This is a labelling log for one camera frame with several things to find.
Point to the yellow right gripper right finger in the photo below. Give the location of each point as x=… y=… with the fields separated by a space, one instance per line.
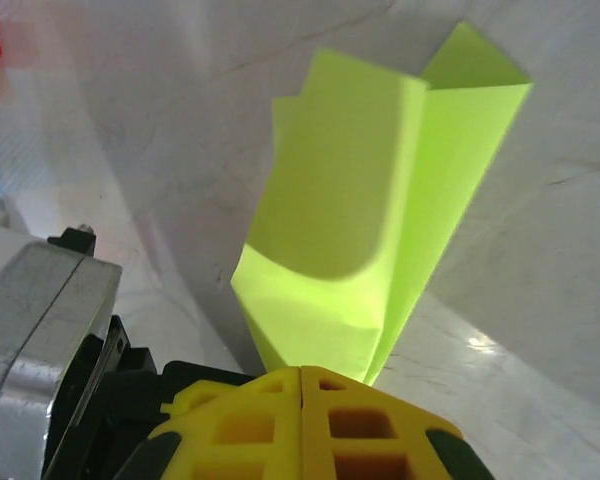
x=380 y=440

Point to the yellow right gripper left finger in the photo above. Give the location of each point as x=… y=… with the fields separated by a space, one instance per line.
x=240 y=440

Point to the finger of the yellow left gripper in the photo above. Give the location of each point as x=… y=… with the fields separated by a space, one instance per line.
x=192 y=400

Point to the lime green paper sheet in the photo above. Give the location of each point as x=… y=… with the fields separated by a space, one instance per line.
x=330 y=200

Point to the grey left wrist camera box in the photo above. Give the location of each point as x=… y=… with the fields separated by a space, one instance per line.
x=30 y=310

